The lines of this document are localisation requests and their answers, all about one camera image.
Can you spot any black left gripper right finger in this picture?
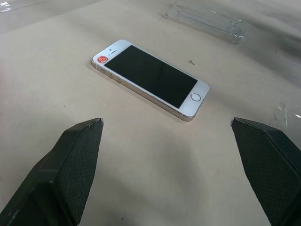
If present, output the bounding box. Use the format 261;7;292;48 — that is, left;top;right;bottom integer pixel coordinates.
231;117;301;226

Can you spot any clear plastic phone case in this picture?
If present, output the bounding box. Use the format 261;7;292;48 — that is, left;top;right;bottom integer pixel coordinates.
162;0;244;45

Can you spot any white smartphone with black screen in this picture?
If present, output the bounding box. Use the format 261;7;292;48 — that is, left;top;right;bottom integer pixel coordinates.
91;39;210;122

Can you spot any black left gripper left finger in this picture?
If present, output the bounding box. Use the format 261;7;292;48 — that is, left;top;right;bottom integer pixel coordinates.
0;118;104;226

